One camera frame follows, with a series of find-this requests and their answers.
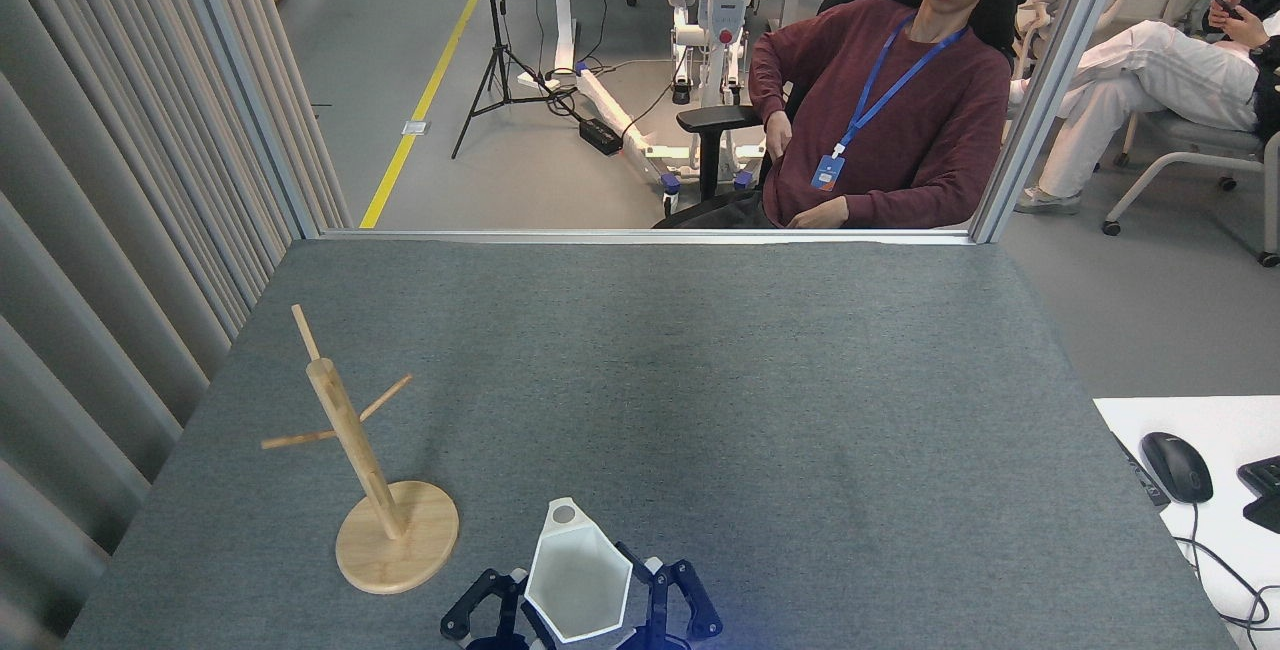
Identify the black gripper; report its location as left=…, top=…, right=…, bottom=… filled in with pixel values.
left=440, top=542, right=724, bottom=650

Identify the white hexagonal cup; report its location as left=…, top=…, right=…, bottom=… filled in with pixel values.
left=524, top=498, right=634, bottom=644

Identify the wooden cup rack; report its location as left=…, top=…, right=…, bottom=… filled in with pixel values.
left=261, top=305, right=461, bottom=596

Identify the person's left hand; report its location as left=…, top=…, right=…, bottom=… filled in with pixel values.
left=788, top=197, right=851, bottom=229

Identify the person's hand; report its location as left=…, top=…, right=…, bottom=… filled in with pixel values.
left=1207, top=2, right=1273, bottom=51

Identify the black flat device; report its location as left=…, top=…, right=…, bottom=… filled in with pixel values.
left=1113, top=433, right=1171, bottom=508

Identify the desk with white leg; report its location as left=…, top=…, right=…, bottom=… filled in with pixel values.
left=505, top=0, right=671, bottom=93

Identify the black computer mouse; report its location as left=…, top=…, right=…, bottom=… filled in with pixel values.
left=1140, top=431, right=1214, bottom=505

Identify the grey curtain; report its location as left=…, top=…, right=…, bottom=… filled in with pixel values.
left=0, top=0, right=353, bottom=650

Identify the white side table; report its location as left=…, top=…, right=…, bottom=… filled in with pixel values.
left=1093, top=395, right=1280, bottom=650

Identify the black keyboard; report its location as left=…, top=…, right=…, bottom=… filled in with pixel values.
left=1237, top=455, right=1280, bottom=535

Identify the grey chair on wheels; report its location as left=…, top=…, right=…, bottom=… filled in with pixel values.
left=1100, top=110, right=1280, bottom=268

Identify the silver rail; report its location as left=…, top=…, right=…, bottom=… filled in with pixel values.
left=320, top=228, right=976, bottom=247

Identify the blue lanyard with badge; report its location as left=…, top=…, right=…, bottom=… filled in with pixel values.
left=810, top=15, right=969, bottom=193

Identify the black floor cable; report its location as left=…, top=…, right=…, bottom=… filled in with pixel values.
left=545, top=85, right=601, bottom=131

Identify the black mouse cable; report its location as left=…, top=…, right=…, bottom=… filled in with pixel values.
left=1170, top=502, right=1280, bottom=631

